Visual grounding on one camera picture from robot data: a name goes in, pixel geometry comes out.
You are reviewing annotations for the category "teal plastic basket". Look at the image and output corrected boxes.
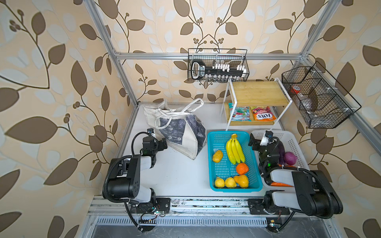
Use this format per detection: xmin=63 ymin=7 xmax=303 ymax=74
xmin=207 ymin=131 xmax=263 ymax=193

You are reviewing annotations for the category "black tool set in basket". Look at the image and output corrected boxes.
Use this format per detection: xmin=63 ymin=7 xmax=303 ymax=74
xmin=188 ymin=59 xmax=250 ymax=82

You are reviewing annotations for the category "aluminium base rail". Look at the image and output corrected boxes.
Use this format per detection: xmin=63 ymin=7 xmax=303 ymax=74
xmin=92 ymin=196 xmax=334 ymax=228

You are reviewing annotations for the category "purple eggplant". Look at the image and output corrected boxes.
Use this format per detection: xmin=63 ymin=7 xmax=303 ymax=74
xmin=278 ymin=142 xmax=286 ymax=165

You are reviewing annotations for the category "purple onion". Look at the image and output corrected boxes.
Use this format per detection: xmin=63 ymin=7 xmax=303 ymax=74
xmin=284 ymin=152 xmax=298 ymax=166

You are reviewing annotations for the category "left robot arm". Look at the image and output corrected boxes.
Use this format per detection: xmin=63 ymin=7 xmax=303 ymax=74
xmin=102 ymin=129 xmax=168 ymax=207

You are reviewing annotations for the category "black wire basket wall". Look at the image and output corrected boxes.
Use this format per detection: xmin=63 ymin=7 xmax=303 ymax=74
xmin=188 ymin=48 xmax=250 ymax=83
xmin=281 ymin=61 xmax=362 ymax=129

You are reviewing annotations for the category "teal candy bag lower shelf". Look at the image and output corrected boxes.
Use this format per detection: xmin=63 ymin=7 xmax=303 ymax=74
xmin=231 ymin=107 xmax=251 ymax=122

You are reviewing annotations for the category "yellow pear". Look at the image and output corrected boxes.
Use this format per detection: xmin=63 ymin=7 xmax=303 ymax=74
xmin=234 ymin=175 xmax=250 ymax=188

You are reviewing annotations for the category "white wire shelf rack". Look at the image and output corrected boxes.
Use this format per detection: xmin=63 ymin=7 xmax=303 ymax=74
xmin=220 ymin=78 xmax=293 ymax=131

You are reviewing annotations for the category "plastic bottle red cap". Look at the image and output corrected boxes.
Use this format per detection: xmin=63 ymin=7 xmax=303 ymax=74
xmin=291 ymin=85 xmax=312 ymax=110

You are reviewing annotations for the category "yellow mango fruit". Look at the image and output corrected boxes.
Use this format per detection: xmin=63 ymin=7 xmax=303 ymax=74
xmin=212 ymin=150 xmax=224 ymax=163

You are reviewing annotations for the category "orange fruit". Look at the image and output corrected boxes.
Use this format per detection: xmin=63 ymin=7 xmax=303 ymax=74
xmin=236 ymin=163 xmax=249 ymax=175

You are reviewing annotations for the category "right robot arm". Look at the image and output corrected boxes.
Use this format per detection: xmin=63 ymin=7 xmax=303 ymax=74
xmin=248 ymin=131 xmax=343 ymax=219

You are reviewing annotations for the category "orange carrot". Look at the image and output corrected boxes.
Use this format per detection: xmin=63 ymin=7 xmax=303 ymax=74
xmin=270 ymin=182 xmax=293 ymax=187

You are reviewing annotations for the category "white fabric grocery bag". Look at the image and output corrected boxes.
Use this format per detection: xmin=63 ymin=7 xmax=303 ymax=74
xmin=143 ymin=98 xmax=207 ymax=160

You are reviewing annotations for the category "black wire basket right wall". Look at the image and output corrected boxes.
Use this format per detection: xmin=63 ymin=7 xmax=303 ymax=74
xmin=281 ymin=61 xmax=362 ymax=129

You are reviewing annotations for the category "black wire basket back wall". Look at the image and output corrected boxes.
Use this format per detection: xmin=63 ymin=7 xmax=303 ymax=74
xmin=188 ymin=48 xmax=250 ymax=83

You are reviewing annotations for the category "white plastic basket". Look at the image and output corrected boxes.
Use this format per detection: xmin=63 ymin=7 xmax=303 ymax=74
xmin=261 ymin=130 xmax=309 ymax=191

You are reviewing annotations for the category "red Fox's candy bag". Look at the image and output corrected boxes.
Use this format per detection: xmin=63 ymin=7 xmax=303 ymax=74
xmin=251 ymin=106 xmax=276 ymax=122

